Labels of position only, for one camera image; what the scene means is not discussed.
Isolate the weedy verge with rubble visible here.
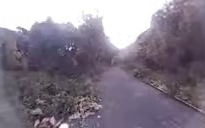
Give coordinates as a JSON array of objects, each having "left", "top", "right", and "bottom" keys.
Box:
[{"left": 17, "top": 65, "right": 108, "bottom": 128}]

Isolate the pale stone kerb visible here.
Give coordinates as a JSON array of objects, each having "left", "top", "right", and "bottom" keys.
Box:
[{"left": 133, "top": 74, "right": 205, "bottom": 120}]

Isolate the grey asphalt road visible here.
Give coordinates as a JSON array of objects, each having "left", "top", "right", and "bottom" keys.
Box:
[{"left": 69, "top": 65, "right": 205, "bottom": 128}]

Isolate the row of trees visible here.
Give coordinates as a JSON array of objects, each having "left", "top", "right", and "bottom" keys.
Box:
[
  {"left": 119, "top": 0, "right": 205, "bottom": 88},
  {"left": 0, "top": 12, "right": 120, "bottom": 75}
]

